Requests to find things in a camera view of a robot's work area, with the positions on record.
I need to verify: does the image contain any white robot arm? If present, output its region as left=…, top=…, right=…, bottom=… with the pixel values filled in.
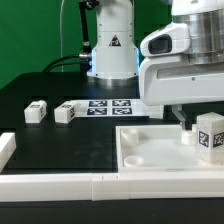
left=79, top=0, right=224, bottom=126

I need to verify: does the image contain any white U-shaped fence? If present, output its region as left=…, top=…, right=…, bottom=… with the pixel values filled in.
left=0, top=133, right=224, bottom=202

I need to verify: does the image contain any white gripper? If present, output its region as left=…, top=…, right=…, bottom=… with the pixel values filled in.
left=139, top=54, right=224, bottom=130

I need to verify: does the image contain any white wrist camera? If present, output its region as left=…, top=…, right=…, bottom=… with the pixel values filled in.
left=140, top=22, right=191, bottom=57

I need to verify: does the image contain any black cable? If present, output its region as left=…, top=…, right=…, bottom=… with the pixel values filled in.
left=42, top=54, right=92, bottom=73

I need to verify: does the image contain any white marker sheet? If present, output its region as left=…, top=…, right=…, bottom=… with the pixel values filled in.
left=72, top=99, right=151, bottom=117

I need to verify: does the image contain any white square tabletop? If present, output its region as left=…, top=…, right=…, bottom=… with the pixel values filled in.
left=116, top=125, right=224, bottom=173

